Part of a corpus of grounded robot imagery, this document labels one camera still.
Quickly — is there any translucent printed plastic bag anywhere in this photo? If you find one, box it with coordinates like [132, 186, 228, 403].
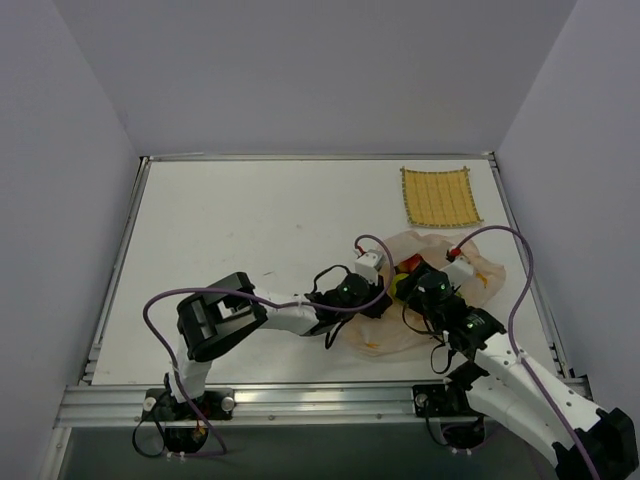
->
[338, 230, 506, 357]

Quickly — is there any green fake apple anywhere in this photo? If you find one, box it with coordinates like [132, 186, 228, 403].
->
[388, 273, 408, 300]

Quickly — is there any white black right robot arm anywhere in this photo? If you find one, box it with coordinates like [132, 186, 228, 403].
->
[395, 266, 639, 479]

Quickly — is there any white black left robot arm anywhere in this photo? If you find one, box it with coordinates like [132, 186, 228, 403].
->
[165, 272, 392, 419]

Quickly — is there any red fake cherry tomatoes bunch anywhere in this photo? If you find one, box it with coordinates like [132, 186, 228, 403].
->
[396, 254, 423, 274]

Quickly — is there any yellow woven bamboo mat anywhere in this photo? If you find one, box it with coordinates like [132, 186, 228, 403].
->
[400, 167, 483, 229]

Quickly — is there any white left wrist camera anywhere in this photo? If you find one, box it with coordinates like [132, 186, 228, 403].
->
[354, 250, 386, 285]

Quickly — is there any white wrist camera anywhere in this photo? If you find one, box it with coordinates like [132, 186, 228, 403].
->
[354, 250, 386, 285]
[441, 247, 475, 288]

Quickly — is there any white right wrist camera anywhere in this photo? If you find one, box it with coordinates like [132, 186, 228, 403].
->
[441, 247, 475, 288]

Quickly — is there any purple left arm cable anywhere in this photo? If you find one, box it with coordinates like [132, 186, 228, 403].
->
[143, 233, 394, 457]

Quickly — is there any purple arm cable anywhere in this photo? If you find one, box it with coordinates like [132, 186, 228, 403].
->
[143, 233, 394, 457]
[447, 226, 601, 480]

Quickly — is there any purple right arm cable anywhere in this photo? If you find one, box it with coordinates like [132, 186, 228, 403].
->
[447, 226, 601, 480]

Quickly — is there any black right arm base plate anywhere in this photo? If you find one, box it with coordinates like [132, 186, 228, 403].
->
[412, 383, 473, 418]

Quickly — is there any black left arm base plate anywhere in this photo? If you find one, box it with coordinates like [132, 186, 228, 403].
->
[143, 388, 236, 421]

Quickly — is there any aluminium front frame rail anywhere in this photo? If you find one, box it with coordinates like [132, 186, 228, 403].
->
[54, 380, 420, 430]

